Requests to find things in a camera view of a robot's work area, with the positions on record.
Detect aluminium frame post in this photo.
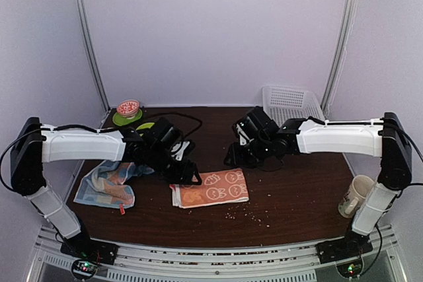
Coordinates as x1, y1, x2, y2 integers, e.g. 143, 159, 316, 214
75, 0, 111, 112
321, 0, 358, 117

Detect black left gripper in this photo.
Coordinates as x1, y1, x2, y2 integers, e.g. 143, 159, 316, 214
147, 145, 202, 185

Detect blue patchwork towel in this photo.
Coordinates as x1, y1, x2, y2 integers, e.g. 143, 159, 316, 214
73, 160, 154, 210

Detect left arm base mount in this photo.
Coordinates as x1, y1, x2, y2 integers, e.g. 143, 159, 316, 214
56, 225, 118, 281

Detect lime green bowl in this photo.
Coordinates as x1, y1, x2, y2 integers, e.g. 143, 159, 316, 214
136, 122, 155, 131

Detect red patterned small bowl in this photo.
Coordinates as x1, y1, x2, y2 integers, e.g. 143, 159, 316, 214
116, 100, 140, 119

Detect lime green plate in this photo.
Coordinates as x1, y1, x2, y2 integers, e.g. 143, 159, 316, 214
112, 109, 143, 127

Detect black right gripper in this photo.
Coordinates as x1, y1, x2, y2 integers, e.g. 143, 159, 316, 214
223, 137, 272, 170

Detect orange bunny pattern towel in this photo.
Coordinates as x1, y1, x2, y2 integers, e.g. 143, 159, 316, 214
170, 168, 249, 209

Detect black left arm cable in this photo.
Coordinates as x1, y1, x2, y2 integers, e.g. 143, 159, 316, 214
49, 112, 203, 141

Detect scattered rice crumbs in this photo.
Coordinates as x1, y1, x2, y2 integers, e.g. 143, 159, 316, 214
224, 193, 276, 229

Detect beige ceramic mug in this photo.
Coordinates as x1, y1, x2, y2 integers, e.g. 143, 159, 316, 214
338, 174, 375, 219

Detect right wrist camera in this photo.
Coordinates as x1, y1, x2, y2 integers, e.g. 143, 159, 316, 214
232, 106, 279, 146

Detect aluminium front rail base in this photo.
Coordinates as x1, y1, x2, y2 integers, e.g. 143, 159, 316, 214
26, 224, 407, 282

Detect right aluminium frame post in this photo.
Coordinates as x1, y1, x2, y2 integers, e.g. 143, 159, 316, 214
321, 0, 358, 117

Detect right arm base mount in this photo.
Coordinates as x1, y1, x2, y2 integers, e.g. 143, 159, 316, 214
315, 229, 377, 280

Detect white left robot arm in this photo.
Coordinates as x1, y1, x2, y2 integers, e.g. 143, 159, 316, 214
2, 117, 202, 258

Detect white plastic basket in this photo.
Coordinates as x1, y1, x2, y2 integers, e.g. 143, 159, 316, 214
262, 86, 325, 125

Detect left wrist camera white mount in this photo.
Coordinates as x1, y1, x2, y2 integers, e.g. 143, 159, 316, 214
171, 141, 192, 161

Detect left aluminium frame post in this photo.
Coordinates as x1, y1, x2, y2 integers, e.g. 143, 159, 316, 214
75, 0, 111, 112

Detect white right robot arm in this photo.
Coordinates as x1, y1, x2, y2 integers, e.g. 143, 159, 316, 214
224, 107, 412, 257

